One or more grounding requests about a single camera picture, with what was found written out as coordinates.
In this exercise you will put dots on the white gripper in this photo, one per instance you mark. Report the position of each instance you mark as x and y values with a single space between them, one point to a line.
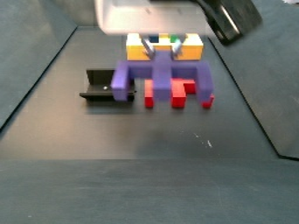
146 17

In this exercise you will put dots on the purple fork-shaped block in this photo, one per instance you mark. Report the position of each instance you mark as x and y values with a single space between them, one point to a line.
160 70

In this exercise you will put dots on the yellow slotted board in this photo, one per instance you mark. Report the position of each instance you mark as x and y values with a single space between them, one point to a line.
191 48

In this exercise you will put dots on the black angle fixture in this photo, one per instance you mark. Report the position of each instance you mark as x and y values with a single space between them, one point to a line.
110 85

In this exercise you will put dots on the blue bar block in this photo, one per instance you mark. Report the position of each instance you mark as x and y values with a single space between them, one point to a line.
154 39

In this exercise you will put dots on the green bar block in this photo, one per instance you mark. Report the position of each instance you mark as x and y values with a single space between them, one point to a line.
174 38

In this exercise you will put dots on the red fork-shaped block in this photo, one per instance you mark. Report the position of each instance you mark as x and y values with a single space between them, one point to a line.
184 87

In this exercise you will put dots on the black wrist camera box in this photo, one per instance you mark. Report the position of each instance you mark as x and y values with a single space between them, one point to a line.
232 18

